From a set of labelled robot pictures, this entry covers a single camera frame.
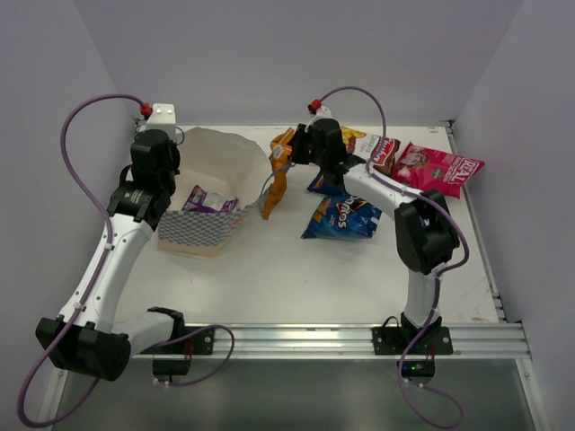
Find brown cassava chips bag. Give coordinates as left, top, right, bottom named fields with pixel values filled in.
left=341, top=126, right=401, bottom=176

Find orange snack packet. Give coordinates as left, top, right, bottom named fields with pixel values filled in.
left=261, top=128, right=296, bottom=220

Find dark blue chip bag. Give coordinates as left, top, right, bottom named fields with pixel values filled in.
left=306, top=172, right=342, bottom=197

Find purple snack packet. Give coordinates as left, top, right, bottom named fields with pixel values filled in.
left=181, top=185, right=238, bottom=214

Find blue Doritos chip bag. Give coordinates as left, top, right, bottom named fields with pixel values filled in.
left=301, top=195, right=382, bottom=240

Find blue patterned paper bag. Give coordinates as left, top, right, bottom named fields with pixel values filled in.
left=156, top=127, right=283, bottom=258

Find pink Real snack packet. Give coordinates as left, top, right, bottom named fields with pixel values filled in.
left=392, top=143, right=485, bottom=198

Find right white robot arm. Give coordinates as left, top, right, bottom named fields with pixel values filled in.
left=289, top=117, right=467, bottom=353

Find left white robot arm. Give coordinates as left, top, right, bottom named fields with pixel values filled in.
left=35, top=129, right=187, bottom=382

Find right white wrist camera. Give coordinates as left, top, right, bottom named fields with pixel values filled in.
left=306, top=99, right=332, bottom=128

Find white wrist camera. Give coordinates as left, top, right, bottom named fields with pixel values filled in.
left=144, top=103, right=177, bottom=140
left=306, top=99, right=332, bottom=128

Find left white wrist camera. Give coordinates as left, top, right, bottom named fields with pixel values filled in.
left=144, top=103, right=177, bottom=140

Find left black base bracket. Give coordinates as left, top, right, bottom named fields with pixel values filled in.
left=146, top=328, right=215, bottom=381

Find black base bracket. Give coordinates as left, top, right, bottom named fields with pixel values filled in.
left=371, top=315, right=454, bottom=383
left=146, top=328, right=215, bottom=381

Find right black base bracket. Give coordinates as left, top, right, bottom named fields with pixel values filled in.
left=371, top=315, right=454, bottom=383

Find aluminium mounting rail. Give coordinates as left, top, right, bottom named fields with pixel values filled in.
left=125, top=322, right=531, bottom=360

